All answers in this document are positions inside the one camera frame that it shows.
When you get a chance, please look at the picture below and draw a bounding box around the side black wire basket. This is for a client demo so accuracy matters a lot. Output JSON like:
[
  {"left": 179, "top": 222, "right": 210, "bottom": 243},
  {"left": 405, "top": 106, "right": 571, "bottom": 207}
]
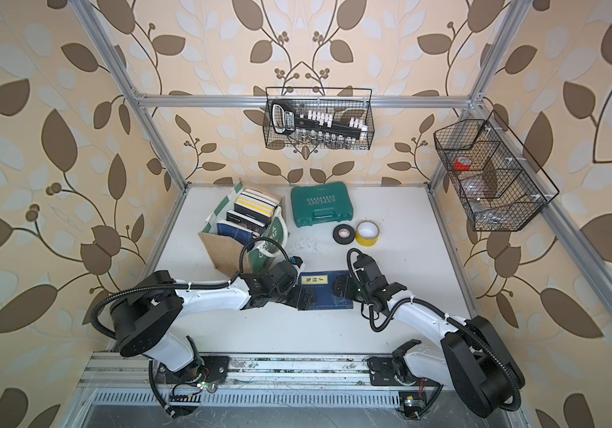
[{"left": 434, "top": 111, "right": 559, "bottom": 232}]

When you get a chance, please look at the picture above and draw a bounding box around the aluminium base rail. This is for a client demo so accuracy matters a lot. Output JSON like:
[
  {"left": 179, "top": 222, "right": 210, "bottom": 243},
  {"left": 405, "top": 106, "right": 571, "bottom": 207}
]
[{"left": 79, "top": 352, "right": 438, "bottom": 410}]

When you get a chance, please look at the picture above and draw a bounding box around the black socket set holder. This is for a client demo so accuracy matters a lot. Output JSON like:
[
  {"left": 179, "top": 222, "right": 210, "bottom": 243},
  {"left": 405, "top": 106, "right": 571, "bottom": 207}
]
[{"left": 267, "top": 101, "right": 369, "bottom": 141}]

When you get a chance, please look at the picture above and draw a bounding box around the black tape roll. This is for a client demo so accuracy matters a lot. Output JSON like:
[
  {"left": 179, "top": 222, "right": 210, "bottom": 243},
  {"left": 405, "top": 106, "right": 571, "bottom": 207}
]
[{"left": 333, "top": 224, "right": 356, "bottom": 245}]

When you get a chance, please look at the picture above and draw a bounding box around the green plastic tool case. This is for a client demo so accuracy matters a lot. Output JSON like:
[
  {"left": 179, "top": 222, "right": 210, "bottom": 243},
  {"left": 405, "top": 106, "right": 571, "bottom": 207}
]
[{"left": 290, "top": 182, "right": 354, "bottom": 228}]

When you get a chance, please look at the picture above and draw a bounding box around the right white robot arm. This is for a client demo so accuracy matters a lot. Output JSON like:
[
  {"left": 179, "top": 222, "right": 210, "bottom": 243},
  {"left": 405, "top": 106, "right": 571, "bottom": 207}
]
[{"left": 333, "top": 249, "right": 525, "bottom": 418}]

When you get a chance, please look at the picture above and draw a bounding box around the back black wire basket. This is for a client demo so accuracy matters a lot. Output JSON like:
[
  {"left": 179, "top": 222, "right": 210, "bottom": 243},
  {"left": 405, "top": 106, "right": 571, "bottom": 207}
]
[{"left": 262, "top": 86, "right": 375, "bottom": 152}]

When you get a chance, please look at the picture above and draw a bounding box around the red tape roll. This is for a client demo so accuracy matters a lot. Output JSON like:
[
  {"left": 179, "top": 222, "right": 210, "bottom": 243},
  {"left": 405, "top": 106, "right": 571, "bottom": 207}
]
[{"left": 453, "top": 155, "right": 473, "bottom": 172}]

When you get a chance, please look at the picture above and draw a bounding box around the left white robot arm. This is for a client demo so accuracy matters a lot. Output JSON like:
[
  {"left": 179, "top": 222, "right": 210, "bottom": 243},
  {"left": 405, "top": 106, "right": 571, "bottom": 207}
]
[{"left": 89, "top": 237, "right": 315, "bottom": 373}]

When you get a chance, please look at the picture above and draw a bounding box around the yellow tape roll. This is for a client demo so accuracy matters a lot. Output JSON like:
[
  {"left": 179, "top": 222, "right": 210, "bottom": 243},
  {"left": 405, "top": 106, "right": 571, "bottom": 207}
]
[{"left": 356, "top": 220, "right": 380, "bottom": 247}]

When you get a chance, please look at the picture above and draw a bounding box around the final navy blue book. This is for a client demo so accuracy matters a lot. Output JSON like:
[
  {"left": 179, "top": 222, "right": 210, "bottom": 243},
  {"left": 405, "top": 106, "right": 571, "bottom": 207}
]
[{"left": 299, "top": 270, "right": 353, "bottom": 311}]

